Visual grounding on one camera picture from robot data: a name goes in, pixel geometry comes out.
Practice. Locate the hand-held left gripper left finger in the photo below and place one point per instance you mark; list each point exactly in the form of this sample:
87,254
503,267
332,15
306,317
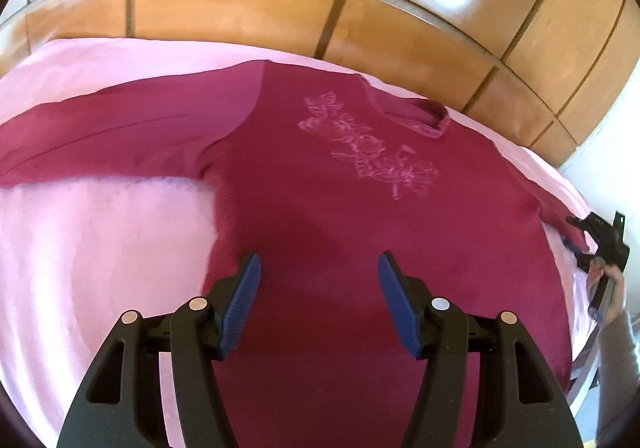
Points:
243,298

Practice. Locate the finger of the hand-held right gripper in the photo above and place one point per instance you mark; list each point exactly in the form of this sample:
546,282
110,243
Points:
575,254
579,222

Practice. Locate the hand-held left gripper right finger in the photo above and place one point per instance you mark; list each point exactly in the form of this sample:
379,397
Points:
397,300

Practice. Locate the maroon embroidered sweater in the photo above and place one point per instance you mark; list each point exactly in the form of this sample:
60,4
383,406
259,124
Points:
320,208

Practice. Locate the person's right forearm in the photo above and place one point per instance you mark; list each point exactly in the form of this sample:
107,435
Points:
620,378

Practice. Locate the person's right hand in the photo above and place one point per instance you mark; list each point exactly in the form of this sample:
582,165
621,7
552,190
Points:
618,293

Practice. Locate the pink bedspread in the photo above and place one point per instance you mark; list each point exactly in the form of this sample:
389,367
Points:
90,268

